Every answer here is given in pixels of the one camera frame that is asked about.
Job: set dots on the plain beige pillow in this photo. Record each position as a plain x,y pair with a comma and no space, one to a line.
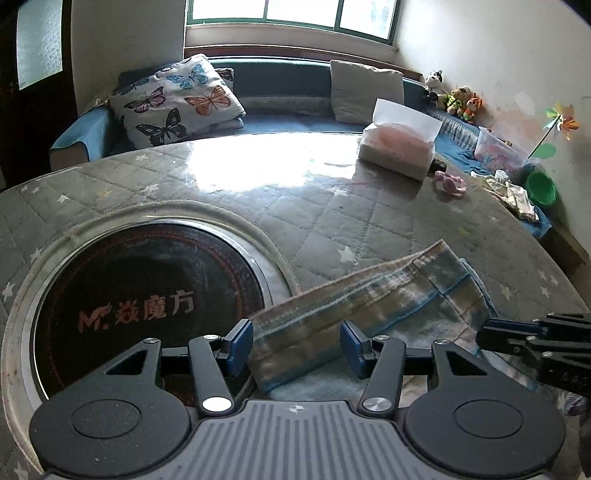
364,90

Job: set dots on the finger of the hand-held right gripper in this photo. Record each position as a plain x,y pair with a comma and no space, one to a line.
512,324
503,341

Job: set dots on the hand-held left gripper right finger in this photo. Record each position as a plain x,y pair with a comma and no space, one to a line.
352,348

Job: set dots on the pile of small clothes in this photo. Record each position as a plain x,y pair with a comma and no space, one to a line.
512,194

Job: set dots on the green framed window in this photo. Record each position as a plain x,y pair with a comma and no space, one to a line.
286,11

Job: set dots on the green plastic basin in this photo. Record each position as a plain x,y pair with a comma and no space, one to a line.
542,187

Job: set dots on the pink toy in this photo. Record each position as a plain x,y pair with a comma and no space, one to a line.
449,182

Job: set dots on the brown green plush toy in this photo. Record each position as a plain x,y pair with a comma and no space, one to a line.
457,100

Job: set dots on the white tissue pack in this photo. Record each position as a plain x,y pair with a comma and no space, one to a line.
397,143

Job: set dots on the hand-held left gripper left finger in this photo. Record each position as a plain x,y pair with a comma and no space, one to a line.
241,346

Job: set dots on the blue sofa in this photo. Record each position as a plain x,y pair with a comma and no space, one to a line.
277,74

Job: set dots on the clear plastic storage box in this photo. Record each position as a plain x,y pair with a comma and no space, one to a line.
501,150

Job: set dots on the dark patterned cushion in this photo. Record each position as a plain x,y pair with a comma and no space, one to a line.
225,76

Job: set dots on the dark wooden door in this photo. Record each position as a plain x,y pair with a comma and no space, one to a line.
37,92

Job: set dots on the striped blue beige cloth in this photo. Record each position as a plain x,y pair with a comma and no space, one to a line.
369,300

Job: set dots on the round black induction cooktop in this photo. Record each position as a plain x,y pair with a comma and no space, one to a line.
138,304

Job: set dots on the colourful pinwheel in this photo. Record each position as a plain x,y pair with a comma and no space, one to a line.
561,122

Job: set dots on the butterfly print pillow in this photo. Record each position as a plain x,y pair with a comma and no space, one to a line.
175,104

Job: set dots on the cow plush toy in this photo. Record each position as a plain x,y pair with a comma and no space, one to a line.
434,83

